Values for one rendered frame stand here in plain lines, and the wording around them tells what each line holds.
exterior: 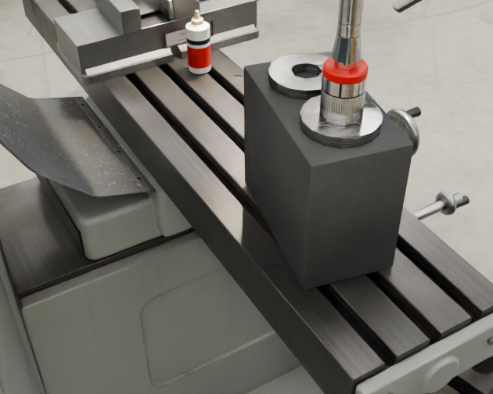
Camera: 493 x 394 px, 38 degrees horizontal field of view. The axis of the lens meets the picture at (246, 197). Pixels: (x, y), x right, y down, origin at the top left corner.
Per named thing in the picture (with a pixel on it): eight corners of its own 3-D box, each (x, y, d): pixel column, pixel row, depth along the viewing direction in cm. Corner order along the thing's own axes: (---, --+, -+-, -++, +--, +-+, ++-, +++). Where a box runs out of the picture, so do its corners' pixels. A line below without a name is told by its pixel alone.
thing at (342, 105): (360, 128, 76) (365, 87, 73) (316, 123, 77) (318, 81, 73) (365, 105, 79) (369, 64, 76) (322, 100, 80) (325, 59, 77)
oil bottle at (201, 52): (204, 61, 128) (202, 2, 121) (215, 70, 125) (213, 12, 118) (184, 66, 126) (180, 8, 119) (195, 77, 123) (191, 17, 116)
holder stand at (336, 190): (322, 165, 104) (332, 40, 91) (394, 267, 88) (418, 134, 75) (243, 182, 101) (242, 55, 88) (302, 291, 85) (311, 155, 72)
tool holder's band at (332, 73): (365, 87, 73) (366, 78, 72) (318, 81, 73) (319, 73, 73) (369, 64, 76) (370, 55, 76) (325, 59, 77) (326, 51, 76)
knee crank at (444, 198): (456, 195, 169) (462, 176, 165) (475, 210, 165) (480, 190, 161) (383, 228, 160) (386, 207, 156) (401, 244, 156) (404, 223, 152)
